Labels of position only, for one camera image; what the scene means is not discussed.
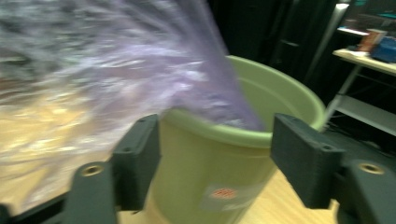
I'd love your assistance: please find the wooden shelf with white legs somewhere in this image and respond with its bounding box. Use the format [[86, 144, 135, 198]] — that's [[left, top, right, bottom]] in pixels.
[[322, 48, 396, 138]]

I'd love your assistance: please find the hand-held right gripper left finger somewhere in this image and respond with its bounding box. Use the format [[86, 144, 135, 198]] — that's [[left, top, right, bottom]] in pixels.
[[61, 113, 162, 224]]

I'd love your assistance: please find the white slanted pole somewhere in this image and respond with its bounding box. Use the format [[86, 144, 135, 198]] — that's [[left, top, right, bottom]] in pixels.
[[302, 2, 350, 86]]

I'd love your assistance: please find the green plastic bin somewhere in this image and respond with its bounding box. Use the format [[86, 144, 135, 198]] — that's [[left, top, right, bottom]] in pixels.
[[148, 54, 327, 224]]

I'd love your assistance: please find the brown box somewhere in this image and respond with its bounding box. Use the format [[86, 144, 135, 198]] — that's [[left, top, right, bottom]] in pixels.
[[357, 28, 388, 53]]

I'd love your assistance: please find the blue box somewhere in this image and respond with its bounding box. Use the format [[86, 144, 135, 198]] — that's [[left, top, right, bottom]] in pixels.
[[369, 35, 396, 63]]

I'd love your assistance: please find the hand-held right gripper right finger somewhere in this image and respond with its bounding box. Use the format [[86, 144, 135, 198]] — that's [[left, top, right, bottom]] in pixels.
[[269, 113, 396, 224]]

